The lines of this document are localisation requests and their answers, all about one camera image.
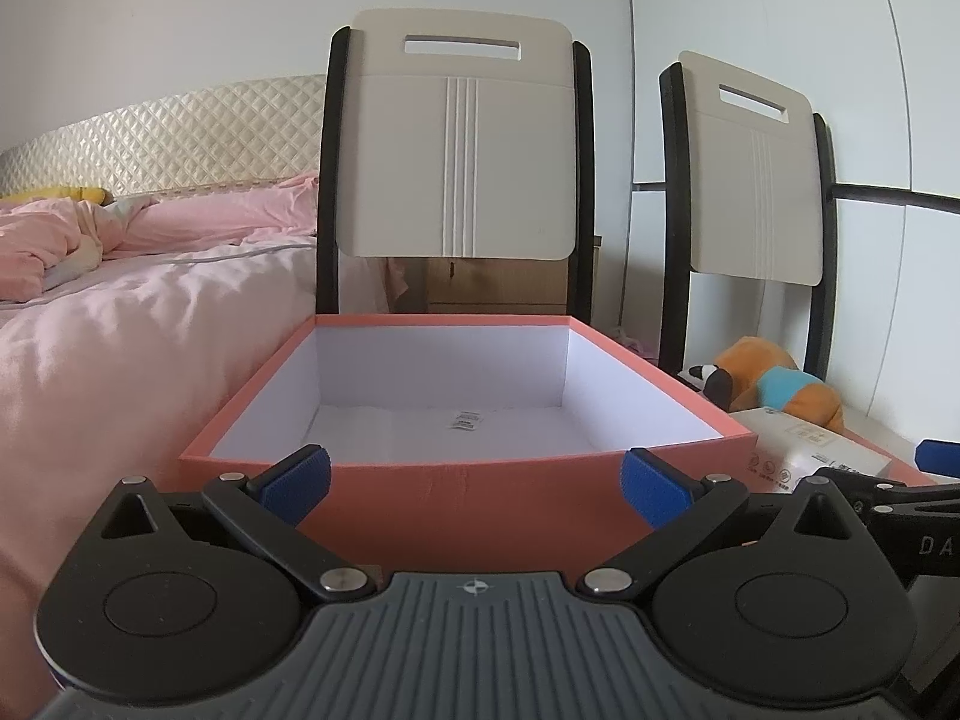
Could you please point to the white carton box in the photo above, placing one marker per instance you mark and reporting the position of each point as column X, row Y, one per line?
column 810, row 450

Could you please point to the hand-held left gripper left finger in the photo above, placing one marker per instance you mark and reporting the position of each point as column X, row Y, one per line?
column 300, row 478

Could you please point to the crumpled pink blanket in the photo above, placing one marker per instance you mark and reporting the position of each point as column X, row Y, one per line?
column 37, row 240

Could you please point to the pink pillow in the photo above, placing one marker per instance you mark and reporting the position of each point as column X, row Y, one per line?
column 225, row 210

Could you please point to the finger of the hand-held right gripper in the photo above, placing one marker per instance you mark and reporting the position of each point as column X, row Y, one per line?
column 862, row 486
column 939, row 457

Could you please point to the orange plush dog toy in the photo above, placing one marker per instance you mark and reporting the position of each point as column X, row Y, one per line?
column 780, row 390

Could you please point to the beige chair with black frame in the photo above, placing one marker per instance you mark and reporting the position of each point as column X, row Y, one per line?
column 750, row 180
column 457, row 150

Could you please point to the white wardrobe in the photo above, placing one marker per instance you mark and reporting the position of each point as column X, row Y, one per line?
column 885, row 90

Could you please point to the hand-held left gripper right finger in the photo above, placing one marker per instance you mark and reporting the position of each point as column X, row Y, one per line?
column 654, row 489

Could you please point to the pink bed duvet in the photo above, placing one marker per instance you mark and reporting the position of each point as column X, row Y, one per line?
column 112, row 375

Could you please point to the wooden nightstand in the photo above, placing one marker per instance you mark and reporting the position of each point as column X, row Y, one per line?
column 495, row 285

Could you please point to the cream quilted headboard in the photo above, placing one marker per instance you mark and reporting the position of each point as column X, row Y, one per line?
column 172, row 135

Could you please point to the yellow plush toy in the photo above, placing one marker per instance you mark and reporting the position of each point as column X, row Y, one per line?
column 71, row 193

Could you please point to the pink cardboard box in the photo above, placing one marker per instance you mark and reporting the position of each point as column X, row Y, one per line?
column 525, row 491

